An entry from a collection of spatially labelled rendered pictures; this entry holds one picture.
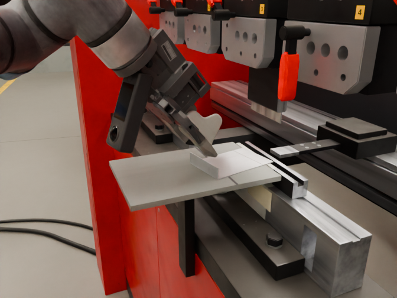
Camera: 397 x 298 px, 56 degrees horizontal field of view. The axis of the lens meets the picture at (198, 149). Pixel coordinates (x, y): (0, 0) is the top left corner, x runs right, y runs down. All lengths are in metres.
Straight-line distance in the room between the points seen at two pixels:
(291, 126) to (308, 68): 0.52
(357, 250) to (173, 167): 0.33
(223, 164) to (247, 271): 0.19
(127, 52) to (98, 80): 0.97
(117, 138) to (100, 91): 0.94
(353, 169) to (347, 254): 0.34
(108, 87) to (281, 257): 1.03
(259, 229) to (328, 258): 0.15
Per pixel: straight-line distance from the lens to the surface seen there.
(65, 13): 0.48
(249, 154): 0.72
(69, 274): 2.08
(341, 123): 0.85
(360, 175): 0.87
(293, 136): 1.03
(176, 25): 0.98
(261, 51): 0.62
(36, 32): 0.50
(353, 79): 0.46
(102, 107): 1.48
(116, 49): 0.49
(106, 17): 0.48
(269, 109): 0.69
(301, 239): 0.63
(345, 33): 0.47
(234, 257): 0.66
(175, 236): 0.85
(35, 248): 2.32
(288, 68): 0.50
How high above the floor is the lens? 1.28
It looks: 22 degrees down
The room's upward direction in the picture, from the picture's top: straight up
